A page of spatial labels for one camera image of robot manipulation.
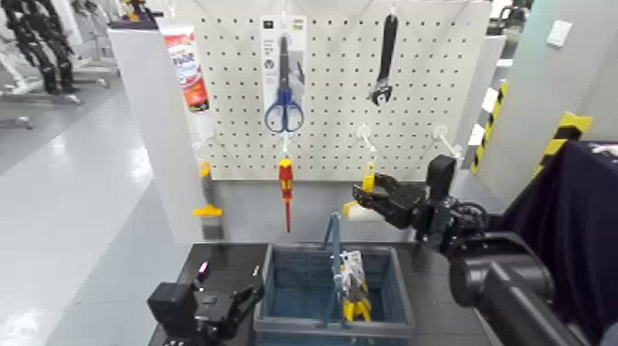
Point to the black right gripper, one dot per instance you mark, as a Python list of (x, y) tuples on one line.
[(449, 222)]

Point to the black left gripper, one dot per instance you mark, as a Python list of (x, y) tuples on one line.
[(217, 321)]

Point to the yellow paint roller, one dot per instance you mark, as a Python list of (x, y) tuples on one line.
[(368, 181)]

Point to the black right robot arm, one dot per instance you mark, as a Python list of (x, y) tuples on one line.
[(507, 285)]

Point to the white pegboard hook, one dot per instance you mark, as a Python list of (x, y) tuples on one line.
[(203, 142), (364, 135), (446, 140), (287, 142)]

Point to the yellow grey scraper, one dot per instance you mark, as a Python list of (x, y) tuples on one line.
[(208, 211)]

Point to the white paper label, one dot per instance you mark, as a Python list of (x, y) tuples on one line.
[(476, 135), (489, 100)]

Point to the white perforated pegboard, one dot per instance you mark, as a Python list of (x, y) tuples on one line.
[(425, 96)]

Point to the yellow pliers in package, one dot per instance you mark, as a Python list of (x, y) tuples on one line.
[(355, 299)]

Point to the red yellow screwdriver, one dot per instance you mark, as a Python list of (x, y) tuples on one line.
[(286, 178)]

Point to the blue scissors on card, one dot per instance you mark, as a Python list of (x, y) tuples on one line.
[(285, 96)]

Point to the black adjustable wrench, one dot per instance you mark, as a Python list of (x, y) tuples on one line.
[(387, 48)]

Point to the white partition panel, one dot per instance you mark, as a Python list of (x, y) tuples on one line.
[(145, 121)]

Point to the dark navy cloth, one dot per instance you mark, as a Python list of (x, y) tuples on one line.
[(579, 232)]

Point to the white red glue tube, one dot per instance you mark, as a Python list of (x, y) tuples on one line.
[(190, 72)]

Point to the black yellow machine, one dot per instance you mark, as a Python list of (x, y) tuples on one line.
[(132, 10)]

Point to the black humanoid robot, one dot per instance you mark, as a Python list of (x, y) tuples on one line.
[(48, 48)]

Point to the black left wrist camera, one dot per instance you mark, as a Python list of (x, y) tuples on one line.
[(171, 309)]

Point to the yellow black striped post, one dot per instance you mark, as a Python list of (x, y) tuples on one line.
[(562, 133)]

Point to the white wall plate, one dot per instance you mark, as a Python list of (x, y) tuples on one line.
[(558, 34)]

